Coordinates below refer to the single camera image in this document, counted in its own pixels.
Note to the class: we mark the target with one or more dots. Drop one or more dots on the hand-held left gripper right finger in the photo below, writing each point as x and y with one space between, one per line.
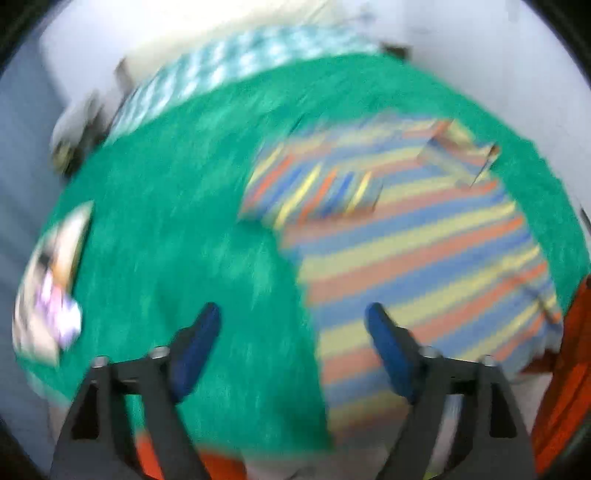
390 346

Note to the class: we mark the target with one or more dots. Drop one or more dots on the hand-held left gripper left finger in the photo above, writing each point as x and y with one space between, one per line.
196 346

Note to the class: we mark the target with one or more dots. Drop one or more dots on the striped knit sweater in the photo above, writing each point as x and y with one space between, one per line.
415 258

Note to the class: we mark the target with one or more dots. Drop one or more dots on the green floral bedspread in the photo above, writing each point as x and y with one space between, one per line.
161 230

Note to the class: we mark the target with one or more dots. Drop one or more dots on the orange garment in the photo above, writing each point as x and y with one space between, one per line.
217 466
565 369

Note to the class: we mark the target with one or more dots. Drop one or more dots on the printed folded cloth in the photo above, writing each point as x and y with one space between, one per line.
51 295

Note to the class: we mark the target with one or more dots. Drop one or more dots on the grey checked cloth pile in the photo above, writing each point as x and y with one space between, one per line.
78 129

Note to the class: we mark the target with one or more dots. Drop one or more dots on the teal checkered blanket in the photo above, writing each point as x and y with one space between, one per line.
221 60

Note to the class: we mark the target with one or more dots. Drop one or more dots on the dark bedside table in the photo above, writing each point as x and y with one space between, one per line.
397 50

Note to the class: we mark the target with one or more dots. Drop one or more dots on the beige padded headboard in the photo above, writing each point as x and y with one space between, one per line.
221 27

